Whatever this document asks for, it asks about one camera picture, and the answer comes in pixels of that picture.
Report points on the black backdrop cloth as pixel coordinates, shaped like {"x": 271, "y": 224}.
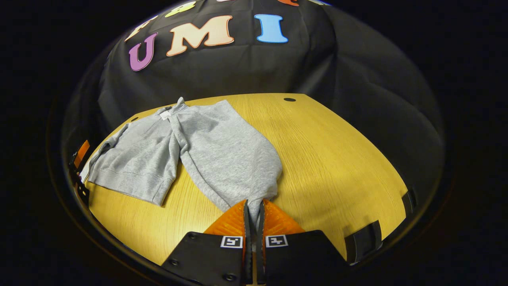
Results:
{"x": 246, "y": 67}

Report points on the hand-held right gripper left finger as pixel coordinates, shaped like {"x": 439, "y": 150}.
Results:
{"x": 248, "y": 254}

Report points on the black table edge bracket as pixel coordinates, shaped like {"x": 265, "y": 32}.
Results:
{"x": 363, "y": 240}
{"x": 408, "y": 201}

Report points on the grey sweatshirt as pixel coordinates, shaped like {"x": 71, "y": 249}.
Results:
{"x": 222, "y": 155}

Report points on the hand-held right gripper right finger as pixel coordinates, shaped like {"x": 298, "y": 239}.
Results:
{"x": 260, "y": 254}

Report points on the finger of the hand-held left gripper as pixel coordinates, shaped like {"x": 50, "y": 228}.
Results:
{"x": 81, "y": 154}

